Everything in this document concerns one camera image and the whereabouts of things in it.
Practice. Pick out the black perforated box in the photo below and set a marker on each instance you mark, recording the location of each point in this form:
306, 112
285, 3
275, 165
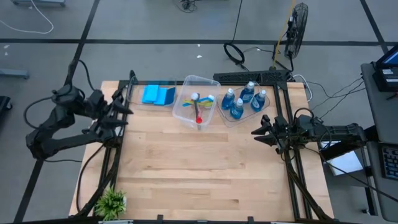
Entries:
248, 76

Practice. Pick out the red toothbrush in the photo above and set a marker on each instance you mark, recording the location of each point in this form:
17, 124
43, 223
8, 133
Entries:
199, 120

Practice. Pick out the black keyboard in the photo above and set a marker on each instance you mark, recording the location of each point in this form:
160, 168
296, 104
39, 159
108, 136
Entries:
390, 161

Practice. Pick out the grey desk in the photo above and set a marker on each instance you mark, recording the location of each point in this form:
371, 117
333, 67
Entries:
388, 199
379, 112

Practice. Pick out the black laptop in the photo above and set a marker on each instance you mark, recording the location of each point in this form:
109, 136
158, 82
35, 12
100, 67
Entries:
385, 79

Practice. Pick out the black aluminium table frame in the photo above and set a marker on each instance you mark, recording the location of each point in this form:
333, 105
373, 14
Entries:
297, 194

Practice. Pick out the yellow-green dish brush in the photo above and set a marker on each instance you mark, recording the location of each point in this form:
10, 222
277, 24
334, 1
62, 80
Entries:
188, 101

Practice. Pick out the black floor fan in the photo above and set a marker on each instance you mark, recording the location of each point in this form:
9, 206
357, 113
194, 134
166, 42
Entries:
297, 28

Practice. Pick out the black floor object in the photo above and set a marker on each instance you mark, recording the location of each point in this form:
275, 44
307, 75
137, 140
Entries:
3, 105

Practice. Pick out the black desk beam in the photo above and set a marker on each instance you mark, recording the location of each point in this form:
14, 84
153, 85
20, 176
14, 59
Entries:
342, 152

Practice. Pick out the blue sponge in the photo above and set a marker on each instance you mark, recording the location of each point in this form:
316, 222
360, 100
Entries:
171, 96
161, 97
150, 93

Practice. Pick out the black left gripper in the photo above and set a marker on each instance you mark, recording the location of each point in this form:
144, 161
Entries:
101, 109

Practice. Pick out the deep clear plastic bin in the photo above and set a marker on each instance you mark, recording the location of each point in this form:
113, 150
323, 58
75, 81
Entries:
183, 116

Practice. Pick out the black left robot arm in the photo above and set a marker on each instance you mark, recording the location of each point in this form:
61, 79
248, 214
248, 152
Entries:
59, 118

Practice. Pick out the white paper sheet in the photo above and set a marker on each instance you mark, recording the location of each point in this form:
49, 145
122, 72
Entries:
348, 165

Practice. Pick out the grey dish brush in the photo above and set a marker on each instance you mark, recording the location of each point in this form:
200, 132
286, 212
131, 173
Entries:
196, 107

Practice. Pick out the small green potted plant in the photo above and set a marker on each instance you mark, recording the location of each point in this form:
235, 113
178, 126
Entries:
110, 203

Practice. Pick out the blue dish brush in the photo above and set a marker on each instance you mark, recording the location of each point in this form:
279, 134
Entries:
209, 99

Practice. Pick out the grey metal bar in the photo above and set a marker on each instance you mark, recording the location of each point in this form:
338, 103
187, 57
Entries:
14, 73

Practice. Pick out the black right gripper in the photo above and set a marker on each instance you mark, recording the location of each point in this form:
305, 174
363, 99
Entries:
281, 132

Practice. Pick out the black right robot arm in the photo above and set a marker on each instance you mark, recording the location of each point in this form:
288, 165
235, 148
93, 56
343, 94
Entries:
335, 132

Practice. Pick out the shallow clear plastic tray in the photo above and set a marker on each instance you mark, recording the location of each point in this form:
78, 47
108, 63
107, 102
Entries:
245, 119
133, 99

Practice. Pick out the blue dish soap bottle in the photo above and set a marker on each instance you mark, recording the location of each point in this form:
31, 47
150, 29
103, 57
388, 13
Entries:
236, 111
247, 95
227, 102
257, 104

